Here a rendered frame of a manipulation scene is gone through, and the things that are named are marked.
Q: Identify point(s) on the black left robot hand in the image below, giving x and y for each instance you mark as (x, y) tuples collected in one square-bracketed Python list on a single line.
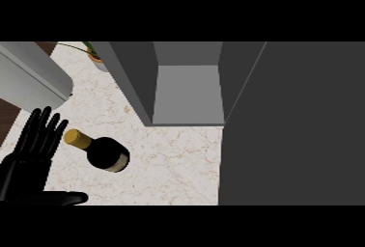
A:
[(29, 160)]

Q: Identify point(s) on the dark wine bottle gold cap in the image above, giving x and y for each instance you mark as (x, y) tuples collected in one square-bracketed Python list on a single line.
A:
[(106, 154)]

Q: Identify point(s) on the grey open cabinet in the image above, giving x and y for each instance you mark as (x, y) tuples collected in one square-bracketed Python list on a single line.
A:
[(184, 93)]

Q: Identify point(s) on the dark grey cabinet door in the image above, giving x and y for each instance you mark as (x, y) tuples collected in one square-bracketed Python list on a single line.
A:
[(294, 128)]

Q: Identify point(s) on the pale grey appliance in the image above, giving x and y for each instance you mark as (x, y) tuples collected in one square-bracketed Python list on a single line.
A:
[(28, 74)]

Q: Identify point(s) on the potted green plant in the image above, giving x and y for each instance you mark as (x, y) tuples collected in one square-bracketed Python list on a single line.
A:
[(91, 54)]

